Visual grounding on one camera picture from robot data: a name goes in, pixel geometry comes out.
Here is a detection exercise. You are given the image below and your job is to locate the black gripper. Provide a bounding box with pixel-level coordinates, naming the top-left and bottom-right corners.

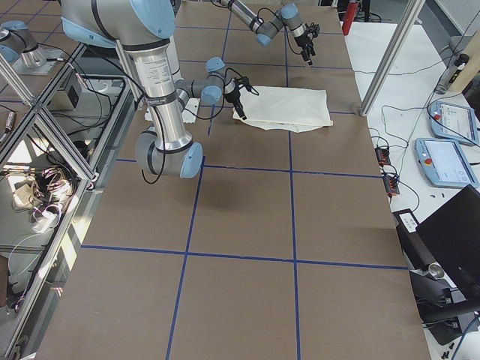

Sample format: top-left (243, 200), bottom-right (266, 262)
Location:
top-left (223, 78), bottom-right (247, 120)
top-left (292, 28), bottom-right (314, 66)

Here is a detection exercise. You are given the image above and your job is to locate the cream long-sleeve cat shirt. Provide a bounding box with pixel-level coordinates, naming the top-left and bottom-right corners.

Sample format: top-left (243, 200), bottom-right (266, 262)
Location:
top-left (241, 86), bottom-right (333, 133)

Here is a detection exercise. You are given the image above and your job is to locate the spare grey robot arm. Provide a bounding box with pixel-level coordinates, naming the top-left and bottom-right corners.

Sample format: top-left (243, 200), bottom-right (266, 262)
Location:
top-left (1, 20), bottom-right (50, 75)

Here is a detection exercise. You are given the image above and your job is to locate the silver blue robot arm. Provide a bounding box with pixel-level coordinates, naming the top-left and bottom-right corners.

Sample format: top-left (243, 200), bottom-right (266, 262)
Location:
top-left (211, 0), bottom-right (320, 66)
top-left (61, 1), bottom-right (250, 179)

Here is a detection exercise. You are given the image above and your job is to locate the red fire extinguisher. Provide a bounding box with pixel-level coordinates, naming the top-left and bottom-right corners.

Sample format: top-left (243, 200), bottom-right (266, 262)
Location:
top-left (342, 0), bottom-right (359, 36)

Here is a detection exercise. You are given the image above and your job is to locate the orange black adapter far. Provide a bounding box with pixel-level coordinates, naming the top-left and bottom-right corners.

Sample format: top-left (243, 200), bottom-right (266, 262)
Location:
top-left (375, 145), bottom-right (392, 166)

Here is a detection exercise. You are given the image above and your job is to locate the orange black adapter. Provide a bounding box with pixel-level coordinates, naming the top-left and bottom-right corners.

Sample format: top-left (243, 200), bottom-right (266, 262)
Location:
top-left (375, 145), bottom-right (392, 166)
top-left (382, 172), bottom-right (400, 197)

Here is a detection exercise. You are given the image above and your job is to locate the orange black adapter near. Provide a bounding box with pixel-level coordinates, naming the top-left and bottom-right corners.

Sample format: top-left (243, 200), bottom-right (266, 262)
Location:
top-left (382, 172), bottom-right (400, 197)

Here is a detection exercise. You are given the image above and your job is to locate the blue teach pendant far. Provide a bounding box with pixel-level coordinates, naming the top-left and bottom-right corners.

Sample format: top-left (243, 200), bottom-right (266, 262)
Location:
top-left (427, 100), bottom-right (479, 146)

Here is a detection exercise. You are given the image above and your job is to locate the blue teach pendant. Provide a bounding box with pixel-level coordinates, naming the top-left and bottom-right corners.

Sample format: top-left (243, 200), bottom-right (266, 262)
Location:
top-left (427, 100), bottom-right (479, 146)
top-left (414, 138), bottom-right (479, 188)

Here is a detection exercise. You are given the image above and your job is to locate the blue teach pendant near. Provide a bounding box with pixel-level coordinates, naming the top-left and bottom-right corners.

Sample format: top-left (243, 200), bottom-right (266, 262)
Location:
top-left (414, 138), bottom-right (479, 188)

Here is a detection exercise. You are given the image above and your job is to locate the black device with label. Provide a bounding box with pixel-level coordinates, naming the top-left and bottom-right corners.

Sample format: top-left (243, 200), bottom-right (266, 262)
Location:
top-left (393, 209), bottom-right (446, 281)

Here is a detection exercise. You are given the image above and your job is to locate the black laptop on stand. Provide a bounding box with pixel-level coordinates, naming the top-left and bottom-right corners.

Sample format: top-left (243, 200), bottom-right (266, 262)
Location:
top-left (416, 185), bottom-right (479, 299)

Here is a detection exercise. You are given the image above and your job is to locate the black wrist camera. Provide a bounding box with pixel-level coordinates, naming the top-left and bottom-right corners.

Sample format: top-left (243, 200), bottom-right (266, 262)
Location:
top-left (304, 22), bottom-right (320, 39)
top-left (235, 76), bottom-right (260, 96)

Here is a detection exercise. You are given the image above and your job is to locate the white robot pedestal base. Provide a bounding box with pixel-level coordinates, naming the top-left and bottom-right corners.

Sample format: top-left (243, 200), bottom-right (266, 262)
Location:
top-left (143, 55), bottom-right (200, 127)

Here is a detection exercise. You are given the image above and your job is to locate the grey aluminium frame post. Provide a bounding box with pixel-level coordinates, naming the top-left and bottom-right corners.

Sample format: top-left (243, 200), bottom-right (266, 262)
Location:
top-left (358, 0), bottom-right (426, 117)

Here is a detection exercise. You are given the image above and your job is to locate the aluminium truss frame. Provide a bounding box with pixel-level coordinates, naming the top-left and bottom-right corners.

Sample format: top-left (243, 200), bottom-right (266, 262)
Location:
top-left (1, 45), bottom-right (141, 359)

